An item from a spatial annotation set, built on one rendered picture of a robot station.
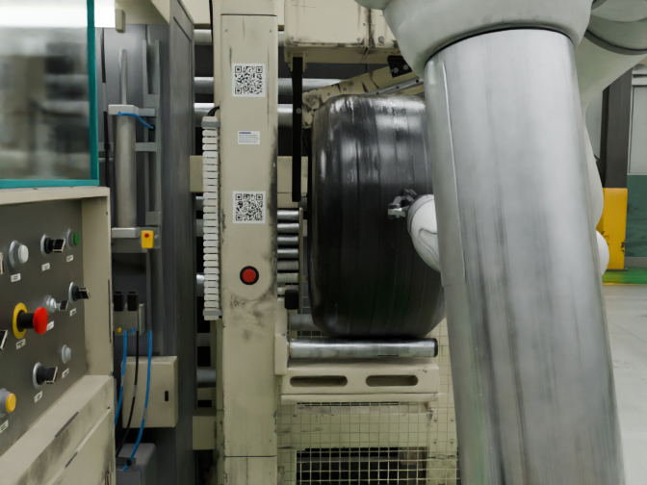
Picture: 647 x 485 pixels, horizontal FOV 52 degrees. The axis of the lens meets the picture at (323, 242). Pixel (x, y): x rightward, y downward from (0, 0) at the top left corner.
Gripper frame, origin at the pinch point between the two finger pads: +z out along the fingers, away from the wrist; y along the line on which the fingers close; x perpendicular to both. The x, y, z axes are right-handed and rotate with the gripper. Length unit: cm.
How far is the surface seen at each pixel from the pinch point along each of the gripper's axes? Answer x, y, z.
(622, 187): 119, -455, 809
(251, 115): -14.6, 32.6, 26.9
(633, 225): 183, -498, 846
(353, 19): -39, 7, 57
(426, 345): 35.9, -7.2, 12.1
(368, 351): 37.1, 6.1, 11.8
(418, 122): -14.2, -3.6, 14.6
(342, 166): -5.5, 13.1, 7.0
